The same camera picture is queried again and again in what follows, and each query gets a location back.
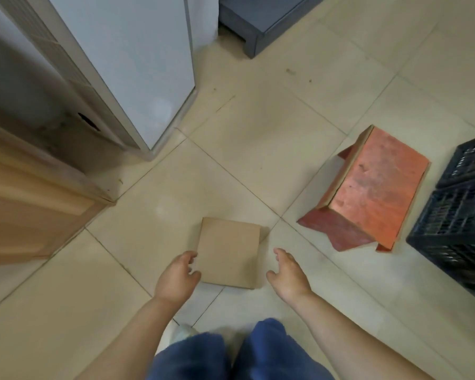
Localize person's left forearm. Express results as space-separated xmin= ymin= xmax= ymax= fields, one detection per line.
xmin=74 ymin=297 xmax=179 ymax=380

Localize light wooden door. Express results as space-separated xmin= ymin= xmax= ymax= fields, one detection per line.
xmin=0 ymin=118 xmax=116 ymax=268

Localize person's left hand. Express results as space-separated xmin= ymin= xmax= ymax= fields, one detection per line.
xmin=154 ymin=251 xmax=202 ymax=307

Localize brown cardboard box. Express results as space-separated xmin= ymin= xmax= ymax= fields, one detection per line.
xmin=197 ymin=217 xmax=262 ymax=290

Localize red wooden stool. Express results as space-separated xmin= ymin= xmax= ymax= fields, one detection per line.
xmin=296 ymin=124 xmax=432 ymax=253

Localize person's blue trousers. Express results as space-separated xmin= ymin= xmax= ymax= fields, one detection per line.
xmin=154 ymin=318 xmax=337 ymax=380

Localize person's right forearm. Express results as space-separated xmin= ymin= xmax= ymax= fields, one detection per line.
xmin=289 ymin=292 xmax=426 ymax=380

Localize black plastic crate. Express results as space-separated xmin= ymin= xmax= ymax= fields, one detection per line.
xmin=405 ymin=134 xmax=475 ymax=310

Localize person's white shoe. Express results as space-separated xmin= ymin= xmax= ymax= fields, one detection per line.
xmin=169 ymin=323 xmax=201 ymax=345

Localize person's right hand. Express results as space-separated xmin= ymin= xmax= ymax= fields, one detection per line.
xmin=266 ymin=248 xmax=314 ymax=305

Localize white standing appliance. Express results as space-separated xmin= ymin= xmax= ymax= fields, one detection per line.
xmin=0 ymin=0 xmax=197 ymax=153

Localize grey low bench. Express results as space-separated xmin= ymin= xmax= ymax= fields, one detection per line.
xmin=218 ymin=0 xmax=330 ymax=59

